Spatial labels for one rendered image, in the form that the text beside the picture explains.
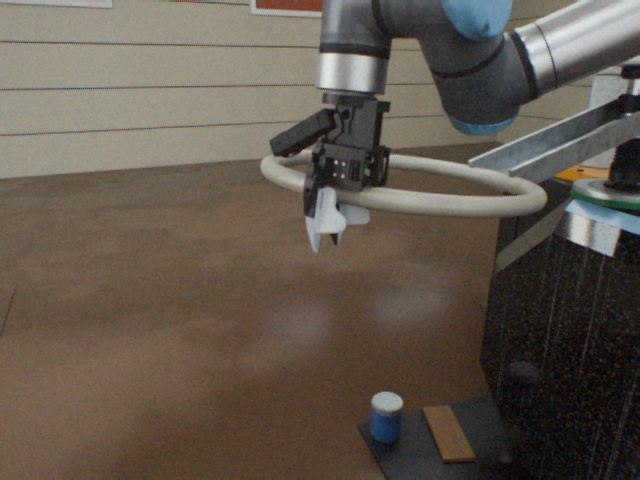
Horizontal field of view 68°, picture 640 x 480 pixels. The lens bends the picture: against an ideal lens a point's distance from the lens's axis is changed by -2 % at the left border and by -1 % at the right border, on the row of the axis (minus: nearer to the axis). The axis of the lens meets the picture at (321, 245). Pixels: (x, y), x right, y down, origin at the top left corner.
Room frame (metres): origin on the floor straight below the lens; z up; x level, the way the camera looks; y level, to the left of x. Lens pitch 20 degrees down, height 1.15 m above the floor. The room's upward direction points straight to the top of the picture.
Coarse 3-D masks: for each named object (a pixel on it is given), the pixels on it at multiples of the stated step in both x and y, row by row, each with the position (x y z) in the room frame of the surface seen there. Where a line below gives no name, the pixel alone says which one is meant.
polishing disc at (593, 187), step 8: (576, 184) 1.16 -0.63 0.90; (584, 184) 1.16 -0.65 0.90; (592, 184) 1.16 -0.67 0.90; (600, 184) 1.16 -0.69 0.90; (584, 192) 1.11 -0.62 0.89; (592, 192) 1.09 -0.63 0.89; (600, 192) 1.08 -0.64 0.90; (608, 192) 1.08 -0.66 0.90; (616, 192) 1.08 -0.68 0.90; (624, 192) 1.08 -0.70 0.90; (632, 192) 1.08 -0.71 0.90; (616, 200) 1.04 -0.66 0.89; (624, 200) 1.04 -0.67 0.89; (632, 200) 1.03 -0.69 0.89
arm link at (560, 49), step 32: (608, 0) 0.59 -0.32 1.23; (512, 32) 0.62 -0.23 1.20; (544, 32) 0.60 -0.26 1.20; (576, 32) 0.58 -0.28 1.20; (608, 32) 0.58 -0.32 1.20; (480, 64) 0.57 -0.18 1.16; (512, 64) 0.59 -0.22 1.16; (544, 64) 0.59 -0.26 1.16; (576, 64) 0.59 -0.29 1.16; (608, 64) 0.59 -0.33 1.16; (448, 96) 0.62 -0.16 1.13; (480, 96) 0.60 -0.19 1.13; (512, 96) 0.60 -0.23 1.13; (480, 128) 0.63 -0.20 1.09
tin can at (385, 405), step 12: (384, 396) 1.33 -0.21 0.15; (396, 396) 1.33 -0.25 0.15; (372, 408) 1.30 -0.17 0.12; (384, 408) 1.27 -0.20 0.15; (396, 408) 1.27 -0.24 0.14; (372, 420) 1.30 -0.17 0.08; (384, 420) 1.26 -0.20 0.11; (396, 420) 1.27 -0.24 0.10; (372, 432) 1.29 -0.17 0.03; (384, 432) 1.26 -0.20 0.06; (396, 432) 1.27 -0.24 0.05
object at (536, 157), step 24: (576, 120) 1.11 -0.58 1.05; (600, 120) 1.15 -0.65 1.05; (624, 120) 1.02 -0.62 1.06; (528, 144) 1.05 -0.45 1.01; (552, 144) 1.09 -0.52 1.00; (576, 144) 0.96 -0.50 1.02; (600, 144) 0.99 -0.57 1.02; (504, 168) 1.02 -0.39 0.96; (528, 168) 0.90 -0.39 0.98; (552, 168) 0.93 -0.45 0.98
